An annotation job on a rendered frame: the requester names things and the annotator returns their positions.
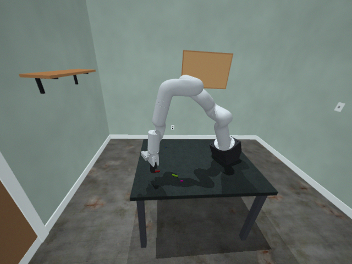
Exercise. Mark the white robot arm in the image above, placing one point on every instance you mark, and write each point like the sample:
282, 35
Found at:
191, 87

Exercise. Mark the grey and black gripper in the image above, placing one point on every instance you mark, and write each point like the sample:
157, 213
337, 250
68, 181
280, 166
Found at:
154, 161

